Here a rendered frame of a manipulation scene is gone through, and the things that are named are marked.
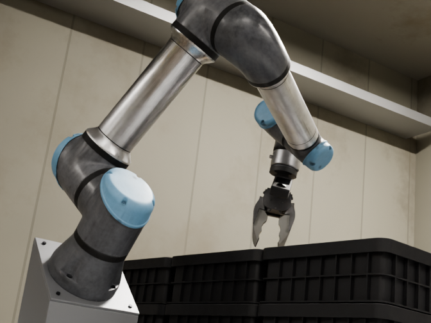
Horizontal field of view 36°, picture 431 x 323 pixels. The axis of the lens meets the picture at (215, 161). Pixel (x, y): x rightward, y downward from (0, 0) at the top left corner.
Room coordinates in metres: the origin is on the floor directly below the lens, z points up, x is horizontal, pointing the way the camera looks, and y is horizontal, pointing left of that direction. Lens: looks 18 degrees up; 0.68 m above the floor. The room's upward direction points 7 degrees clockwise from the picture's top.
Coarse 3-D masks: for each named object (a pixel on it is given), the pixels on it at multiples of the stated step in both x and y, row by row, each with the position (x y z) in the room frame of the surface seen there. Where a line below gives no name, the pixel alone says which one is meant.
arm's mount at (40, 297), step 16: (48, 240) 1.42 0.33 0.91; (32, 256) 1.40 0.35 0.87; (48, 256) 1.38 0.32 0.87; (32, 272) 1.38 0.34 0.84; (48, 272) 1.34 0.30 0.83; (32, 288) 1.37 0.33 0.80; (48, 288) 1.31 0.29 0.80; (128, 288) 1.44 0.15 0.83; (32, 304) 1.36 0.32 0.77; (48, 304) 1.29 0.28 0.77; (64, 304) 1.31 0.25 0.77; (80, 304) 1.33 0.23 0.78; (96, 304) 1.35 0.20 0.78; (112, 304) 1.37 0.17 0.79; (128, 304) 1.40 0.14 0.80; (32, 320) 1.35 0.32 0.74; (48, 320) 1.29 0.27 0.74; (64, 320) 1.31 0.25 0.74; (80, 320) 1.33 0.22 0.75; (96, 320) 1.35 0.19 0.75; (112, 320) 1.37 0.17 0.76; (128, 320) 1.39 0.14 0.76
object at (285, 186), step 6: (276, 180) 1.59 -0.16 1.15; (282, 180) 1.60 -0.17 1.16; (288, 180) 1.61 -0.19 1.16; (276, 186) 1.54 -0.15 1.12; (282, 186) 1.54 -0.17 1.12; (288, 186) 1.56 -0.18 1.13; (270, 192) 1.55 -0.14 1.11; (276, 192) 1.54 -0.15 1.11; (282, 192) 1.54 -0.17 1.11; (288, 192) 1.54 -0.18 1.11
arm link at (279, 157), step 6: (276, 150) 1.62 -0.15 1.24; (282, 150) 1.61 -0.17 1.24; (270, 156) 1.64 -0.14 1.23; (276, 156) 1.62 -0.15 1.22; (282, 156) 1.61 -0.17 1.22; (288, 156) 1.60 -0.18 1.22; (294, 156) 1.61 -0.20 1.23; (276, 162) 1.61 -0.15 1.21; (282, 162) 1.61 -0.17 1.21; (288, 162) 1.61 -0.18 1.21; (294, 162) 1.61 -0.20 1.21; (300, 162) 1.63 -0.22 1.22; (294, 168) 1.62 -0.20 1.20
